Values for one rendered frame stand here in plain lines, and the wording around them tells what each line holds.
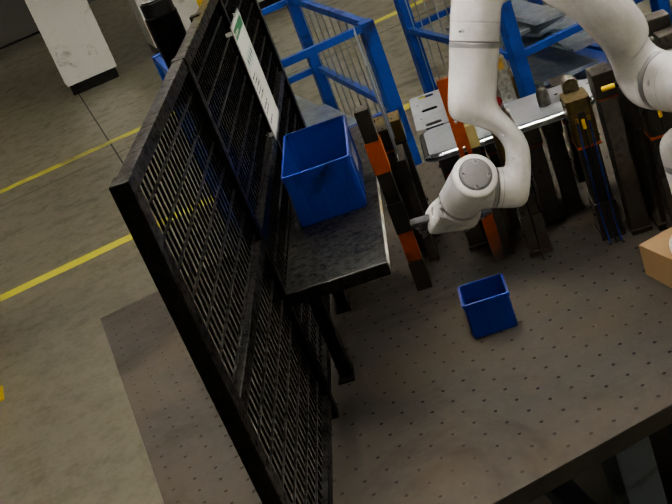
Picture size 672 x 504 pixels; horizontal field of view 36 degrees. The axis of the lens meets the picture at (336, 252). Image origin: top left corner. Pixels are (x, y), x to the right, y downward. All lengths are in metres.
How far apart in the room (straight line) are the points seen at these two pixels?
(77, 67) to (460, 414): 8.36
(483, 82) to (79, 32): 8.45
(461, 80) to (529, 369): 0.67
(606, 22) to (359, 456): 0.98
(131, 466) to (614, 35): 2.49
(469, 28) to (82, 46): 8.46
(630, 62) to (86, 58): 8.39
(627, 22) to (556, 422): 0.77
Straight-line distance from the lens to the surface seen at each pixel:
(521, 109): 2.73
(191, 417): 2.56
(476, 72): 1.90
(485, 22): 1.90
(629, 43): 2.09
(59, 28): 10.18
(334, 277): 2.13
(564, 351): 2.27
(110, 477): 3.92
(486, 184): 1.90
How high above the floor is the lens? 1.94
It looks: 24 degrees down
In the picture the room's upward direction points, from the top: 22 degrees counter-clockwise
